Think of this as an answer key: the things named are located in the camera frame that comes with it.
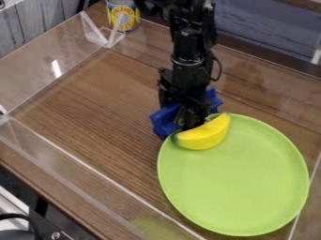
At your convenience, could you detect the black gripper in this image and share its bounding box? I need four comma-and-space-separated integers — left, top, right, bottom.
158, 55, 213, 130

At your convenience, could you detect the yellow toy banana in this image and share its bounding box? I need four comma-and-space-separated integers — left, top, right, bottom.
171, 113, 231, 150

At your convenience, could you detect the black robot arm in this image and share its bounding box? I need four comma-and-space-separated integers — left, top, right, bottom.
132, 0, 217, 129

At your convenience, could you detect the green plate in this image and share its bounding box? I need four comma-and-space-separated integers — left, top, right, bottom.
156, 114, 310, 236

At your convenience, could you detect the black device with knob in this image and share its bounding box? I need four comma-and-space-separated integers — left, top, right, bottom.
29, 208, 73, 240

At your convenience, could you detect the black cable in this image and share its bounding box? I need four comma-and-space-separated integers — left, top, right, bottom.
0, 213, 41, 240

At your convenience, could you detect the yellow printed can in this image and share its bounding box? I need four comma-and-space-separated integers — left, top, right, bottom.
106, 0, 140, 32

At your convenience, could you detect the clear acrylic enclosure wall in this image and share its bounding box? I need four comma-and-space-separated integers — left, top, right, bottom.
0, 14, 321, 240

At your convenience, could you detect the blue plastic block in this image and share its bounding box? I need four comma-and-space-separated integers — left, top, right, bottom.
150, 87, 223, 140

